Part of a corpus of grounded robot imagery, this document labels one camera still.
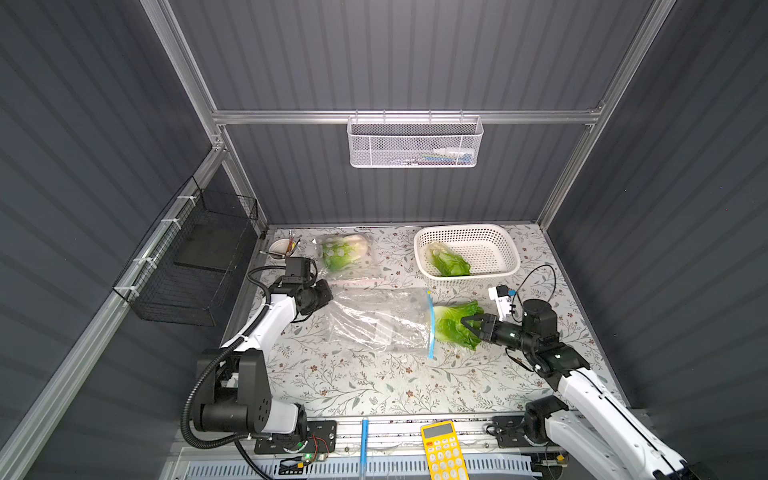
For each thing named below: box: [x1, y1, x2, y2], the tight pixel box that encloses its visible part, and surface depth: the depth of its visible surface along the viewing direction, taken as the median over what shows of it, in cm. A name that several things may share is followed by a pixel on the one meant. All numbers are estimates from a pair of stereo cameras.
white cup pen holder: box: [268, 238, 299, 261], surface depth 104 cm
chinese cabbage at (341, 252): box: [322, 234, 368, 273], surface depth 105 cm
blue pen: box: [360, 419, 369, 479], surface depth 73 cm
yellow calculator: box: [420, 420, 470, 480], surface depth 72 cm
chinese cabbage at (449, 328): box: [434, 300, 484, 351], surface depth 80 cm
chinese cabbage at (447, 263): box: [428, 241, 471, 277], surface depth 101 cm
